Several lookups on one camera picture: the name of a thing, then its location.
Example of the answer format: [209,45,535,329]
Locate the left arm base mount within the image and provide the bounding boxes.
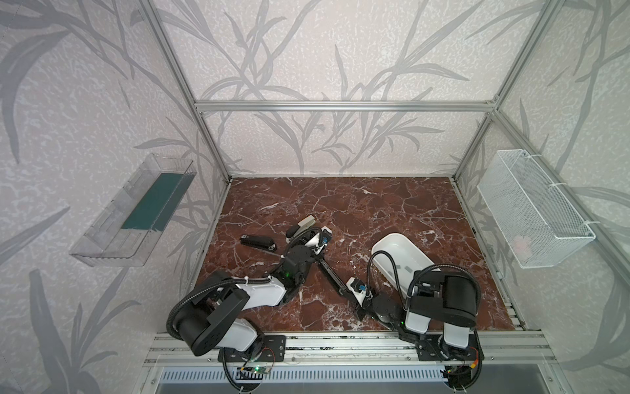
[218,335,287,363]

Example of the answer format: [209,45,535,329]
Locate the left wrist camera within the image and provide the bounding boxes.
[305,227,332,248]

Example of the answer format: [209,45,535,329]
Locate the clear plastic wall bin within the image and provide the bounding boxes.
[70,154,197,268]

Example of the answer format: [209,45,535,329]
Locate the black stapler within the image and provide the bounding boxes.
[318,259,356,303]
[240,234,277,252]

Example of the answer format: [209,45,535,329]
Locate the white oval tray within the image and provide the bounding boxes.
[371,233,434,298]

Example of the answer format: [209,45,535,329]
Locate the aluminium front rail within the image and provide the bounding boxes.
[143,331,558,367]

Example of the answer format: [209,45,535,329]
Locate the beige stapler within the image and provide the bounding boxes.
[285,215,316,243]

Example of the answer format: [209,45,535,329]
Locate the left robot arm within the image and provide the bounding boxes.
[166,231,331,358]

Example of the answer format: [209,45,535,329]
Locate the white wire basket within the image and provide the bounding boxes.
[477,149,597,269]

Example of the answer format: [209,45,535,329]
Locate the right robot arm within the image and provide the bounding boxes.
[348,264,482,353]

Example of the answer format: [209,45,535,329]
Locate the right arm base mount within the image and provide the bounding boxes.
[414,331,485,364]

